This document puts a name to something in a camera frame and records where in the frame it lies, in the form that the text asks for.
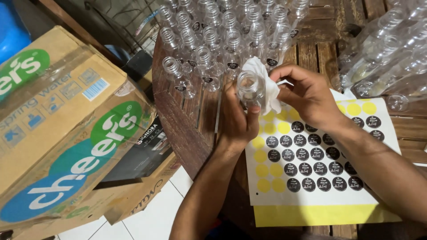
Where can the person's left hand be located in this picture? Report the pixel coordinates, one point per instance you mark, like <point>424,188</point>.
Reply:
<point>235,125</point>

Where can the person's right hand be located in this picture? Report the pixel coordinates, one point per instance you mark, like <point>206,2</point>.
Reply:
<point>312,95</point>

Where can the clear plastic bottle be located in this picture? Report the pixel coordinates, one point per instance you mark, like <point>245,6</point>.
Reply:
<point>248,88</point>

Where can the white tissue cloth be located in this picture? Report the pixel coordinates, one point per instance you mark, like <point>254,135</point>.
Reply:
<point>267,90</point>

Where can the white sheet of black stickers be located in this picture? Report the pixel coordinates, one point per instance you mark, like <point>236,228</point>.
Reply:
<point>310,160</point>

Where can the heap of unlabelled lying bottles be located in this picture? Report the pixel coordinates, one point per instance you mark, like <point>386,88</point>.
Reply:
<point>390,56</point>

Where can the group of labelled standing bottles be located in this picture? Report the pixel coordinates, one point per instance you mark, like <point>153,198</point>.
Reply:
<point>226,36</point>

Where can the black appliance box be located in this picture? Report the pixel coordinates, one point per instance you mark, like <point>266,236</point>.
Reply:
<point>143,153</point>

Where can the small black box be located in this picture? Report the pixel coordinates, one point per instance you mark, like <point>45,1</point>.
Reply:
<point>138,65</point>

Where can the yellow paper sheet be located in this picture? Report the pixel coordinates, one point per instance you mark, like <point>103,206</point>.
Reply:
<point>317,215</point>

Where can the plain brown cardboard box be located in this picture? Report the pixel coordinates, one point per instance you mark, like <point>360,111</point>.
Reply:
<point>133,200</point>

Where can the cardboard box with green-blue print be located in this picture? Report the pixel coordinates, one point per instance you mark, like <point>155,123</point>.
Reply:
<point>63,123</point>

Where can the blue plastic container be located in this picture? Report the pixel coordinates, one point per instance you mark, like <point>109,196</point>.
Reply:
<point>11,30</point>

